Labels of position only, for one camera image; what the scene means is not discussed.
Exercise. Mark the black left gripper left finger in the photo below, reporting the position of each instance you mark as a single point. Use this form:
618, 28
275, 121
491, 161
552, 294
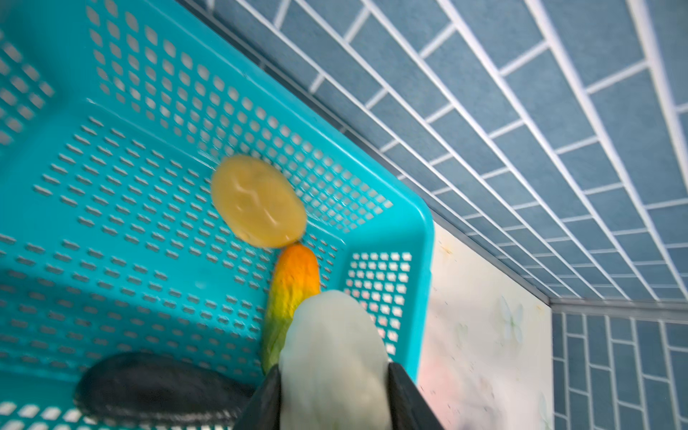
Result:
264, 408

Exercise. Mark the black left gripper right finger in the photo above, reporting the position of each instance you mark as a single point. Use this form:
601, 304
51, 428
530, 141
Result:
409, 409

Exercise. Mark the white toy daikon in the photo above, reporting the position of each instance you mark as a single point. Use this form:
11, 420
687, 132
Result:
334, 367

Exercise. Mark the orange green toy corn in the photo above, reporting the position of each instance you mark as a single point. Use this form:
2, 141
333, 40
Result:
296, 278

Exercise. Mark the teal plastic basket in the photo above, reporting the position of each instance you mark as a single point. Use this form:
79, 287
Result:
114, 116

